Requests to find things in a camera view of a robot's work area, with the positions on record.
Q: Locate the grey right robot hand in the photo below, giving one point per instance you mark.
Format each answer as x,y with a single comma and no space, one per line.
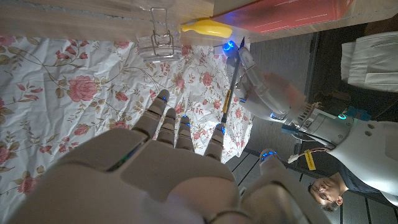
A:
161,177

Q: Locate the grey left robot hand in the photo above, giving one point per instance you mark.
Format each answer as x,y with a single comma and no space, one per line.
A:
264,93

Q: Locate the black mechanical pencil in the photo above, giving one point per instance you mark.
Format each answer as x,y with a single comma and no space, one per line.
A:
231,84

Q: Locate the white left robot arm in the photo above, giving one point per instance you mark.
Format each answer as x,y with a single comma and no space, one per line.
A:
367,149

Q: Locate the yellow toy banana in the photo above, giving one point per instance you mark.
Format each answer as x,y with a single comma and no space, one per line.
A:
208,28

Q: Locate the clear glass jar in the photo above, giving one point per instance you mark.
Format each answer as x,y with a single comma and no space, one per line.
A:
161,53

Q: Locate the red hardcover book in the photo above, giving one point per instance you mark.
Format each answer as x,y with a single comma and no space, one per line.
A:
280,14

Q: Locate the person's white shorts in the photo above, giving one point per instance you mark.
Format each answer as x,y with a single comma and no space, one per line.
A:
373,62

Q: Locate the person with glasses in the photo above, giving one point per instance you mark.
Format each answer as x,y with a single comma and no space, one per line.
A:
328,189

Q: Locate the floral backdrop cloth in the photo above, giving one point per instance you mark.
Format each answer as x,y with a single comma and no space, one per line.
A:
62,109

